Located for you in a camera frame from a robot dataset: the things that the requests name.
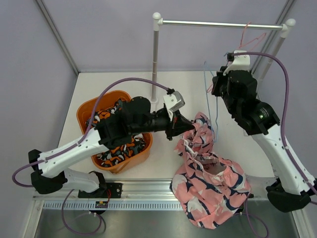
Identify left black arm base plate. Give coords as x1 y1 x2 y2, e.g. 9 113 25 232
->
78 182 122 199

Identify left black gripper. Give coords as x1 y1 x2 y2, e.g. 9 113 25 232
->
130 109 194 140

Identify pink wire hanger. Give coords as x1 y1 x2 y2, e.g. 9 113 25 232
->
207 21 267 90

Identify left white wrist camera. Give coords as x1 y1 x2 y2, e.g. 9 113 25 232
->
163 91 185 121

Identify pink patterned shorts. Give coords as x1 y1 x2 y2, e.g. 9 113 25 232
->
170 112 251 230

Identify orange camouflage shorts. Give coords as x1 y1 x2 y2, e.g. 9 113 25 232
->
91 97 147 168

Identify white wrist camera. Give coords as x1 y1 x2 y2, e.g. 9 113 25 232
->
163 91 185 121
223 50 251 75

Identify orange plastic basket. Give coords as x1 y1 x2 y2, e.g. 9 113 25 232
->
76 90 153 174

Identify metal clothes rack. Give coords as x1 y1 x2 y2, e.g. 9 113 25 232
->
148 11 297 136

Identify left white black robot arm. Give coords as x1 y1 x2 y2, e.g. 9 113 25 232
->
28 97 194 198

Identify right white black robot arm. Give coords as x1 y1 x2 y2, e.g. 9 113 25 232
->
211 66 317 213

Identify blue wire hanger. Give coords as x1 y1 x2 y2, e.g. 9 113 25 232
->
203 61 219 142

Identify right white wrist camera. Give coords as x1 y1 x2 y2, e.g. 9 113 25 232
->
223 50 251 75

